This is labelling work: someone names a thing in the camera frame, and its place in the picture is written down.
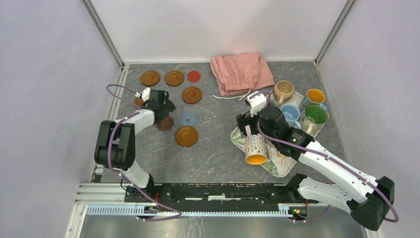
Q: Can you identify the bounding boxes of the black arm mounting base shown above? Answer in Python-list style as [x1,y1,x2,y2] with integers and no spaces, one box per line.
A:
[124,174,310,214]

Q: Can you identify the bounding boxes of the light blue ceramic mug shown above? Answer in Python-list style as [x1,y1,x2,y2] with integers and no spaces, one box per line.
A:
[280,104,302,129]

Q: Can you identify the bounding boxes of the red round coaster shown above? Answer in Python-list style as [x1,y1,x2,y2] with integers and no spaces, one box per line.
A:
[187,70,201,83]

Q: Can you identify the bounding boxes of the beige ceramic mug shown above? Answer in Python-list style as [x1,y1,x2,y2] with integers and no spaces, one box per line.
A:
[273,80,294,106]

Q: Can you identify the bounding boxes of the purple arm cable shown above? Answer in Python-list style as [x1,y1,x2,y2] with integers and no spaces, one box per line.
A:
[248,91,400,224]
[105,84,182,223]

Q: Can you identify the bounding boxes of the blue butterfly mug orange inside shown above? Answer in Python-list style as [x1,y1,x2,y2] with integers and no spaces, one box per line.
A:
[298,89,328,112]

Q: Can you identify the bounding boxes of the floral leaf print tray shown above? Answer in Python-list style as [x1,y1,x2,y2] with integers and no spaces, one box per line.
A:
[230,90,325,179]

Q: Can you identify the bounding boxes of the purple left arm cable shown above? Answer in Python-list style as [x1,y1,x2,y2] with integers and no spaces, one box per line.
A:
[105,84,182,223]

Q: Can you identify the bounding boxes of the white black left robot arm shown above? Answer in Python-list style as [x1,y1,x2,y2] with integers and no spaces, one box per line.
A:
[94,88,176,202]

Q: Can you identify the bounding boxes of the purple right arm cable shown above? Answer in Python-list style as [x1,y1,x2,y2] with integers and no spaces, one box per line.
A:
[248,91,400,224]

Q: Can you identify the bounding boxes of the dark brown wooden coaster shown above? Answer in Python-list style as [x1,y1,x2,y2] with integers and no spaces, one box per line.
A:
[156,116,174,131]

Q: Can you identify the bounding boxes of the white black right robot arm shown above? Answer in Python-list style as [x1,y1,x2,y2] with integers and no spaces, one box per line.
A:
[236,106,399,231]

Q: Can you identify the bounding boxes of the white drawstring cord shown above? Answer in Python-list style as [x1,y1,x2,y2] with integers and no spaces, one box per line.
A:
[212,88,253,102]

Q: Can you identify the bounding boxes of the light blue round coaster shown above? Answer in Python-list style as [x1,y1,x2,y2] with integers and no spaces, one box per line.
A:
[180,112,197,126]

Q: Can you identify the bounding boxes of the floral mug green inside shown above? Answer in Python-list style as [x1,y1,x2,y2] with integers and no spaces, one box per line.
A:
[299,105,329,137]

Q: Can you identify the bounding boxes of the white mug orange inside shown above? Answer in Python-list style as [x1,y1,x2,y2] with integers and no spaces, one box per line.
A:
[245,134,272,165]

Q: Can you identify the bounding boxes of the pink folded cloth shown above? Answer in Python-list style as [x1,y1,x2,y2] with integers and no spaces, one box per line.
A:
[210,52,275,97]

